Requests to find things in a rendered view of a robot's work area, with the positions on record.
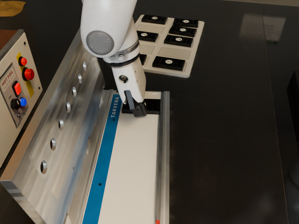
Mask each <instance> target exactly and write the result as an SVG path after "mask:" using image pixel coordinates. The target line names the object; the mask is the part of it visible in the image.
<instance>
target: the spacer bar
mask: <svg viewBox="0 0 299 224"><path fill-rule="evenodd" d="M144 99H161V92H145V97H144Z"/></svg>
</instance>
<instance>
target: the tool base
mask: <svg viewBox="0 0 299 224"><path fill-rule="evenodd" d="M116 91H117V90H113V89H110V90H104V88H103V89H102V92H101V93H102V98H101V102H100V105H99V108H100V111H99V114H98V117H97V121H96V125H95V127H93V130H92V134H91V137H89V138H88V141H87V144H86V146H87V151H86V155H85V158H84V162H83V165H82V168H83V172H82V175H81V179H80V182H79V186H78V189H77V193H76V195H75V196H74V197H73V200H72V204H71V207H70V211H69V213H66V216H65V220H64V223H63V224H81V222H82V218H83V214H84V210H85V205H86V201H87V198H88V193H89V189H90V185H91V181H92V177H93V172H94V169H95V165H96V161H97V156H98V152H99V148H100V144H101V139H102V136H103V131H104V128H105V123H106V119H107V115H108V111H109V107H110V102H111V99H112V95H113V94H119V93H118V92H116ZM159 128H160V115H158V136H157V155H156V174H155V193H154V220H153V224H156V203H157V181H158V150H159ZM169 186H170V92H169V91H164V98H163V128H162V173H161V204H160V224H169Z"/></svg>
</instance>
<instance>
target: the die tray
mask: <svg viewBox="0 0 299 224"><path fill-rule="evenodd" d="M143 16H144V15H141V16H140V17H139V19H138V20H137V21H136V23H135V27H136V30H137V31H144V32H152V33H158V38H157V40H156V41H155V42H149V41H142V40H139V43H140V46H141V50H140V54H146V55H147V58H146V61H145V63H144V65H142V67H143V70H144V72H151V73H157V74H163V75H169V76H178V77H184V78H188V77H189V76H190V72H191V69H192V66H193V62H194V59H195V55H196V52H197V49H198V44H199V41H200V38H201V34H202V31H203V27H204V22H203V21H198V28H195V29H197V32H196V34H195V36H194V37H189V38H193V39H194V40H193V43H192V45H191V47H184V46H177V45H171V44H164V40H165V38H166V36H167V35H173V36H181V35H175V34H169V30H170V28H171V27H172V25H173V22H174V18H169V17H168V20H167V22H166V24H165V25H163V24H154V23H147V22H142V21H141V19H142V18H143ZM189 28H192V27H189ZM182 37H188V36H182ZM156 56H162V57H168V58H174V59H181V60H185V65H184V68H183V71H177V70H171V69H166V68H157V67H152V63H153V61H154V59H155V57H156Z"/></svg>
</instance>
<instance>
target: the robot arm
mask: <svg viewBox="0 0 299 224"><path fill-rule="evenodd" d="M81 1H82V3H83V7H82V14H81V27H80V30H81V40H82V43H83V45H84V47H85V49H86V50H87V51H88V52H89V53H90V54H92V55H93V56H96V57H100V58H103V60H104V61H105V62H106V63H107V64H108V65H109V66H111V67H112V71H113V75H114V79H115V82H116V86H117V89H118V92H119V95H120V98H121V100H122V102H123V103H124V104H126V102H127V100H128V103H129V108H130V110H132V111H133V114H134V116H135V117H139V116H146V115H147V109H146V106H145V102H144V97H145V86H146V77H145V74H144V70H143V67H142V64H141V61H140V58H139V56H140V50H141V46H140V43H139V39H138V36H137V31H136V27H135V23H134V20H133V12H134V10H135V6H136V3H137V0H81Z"/></svg>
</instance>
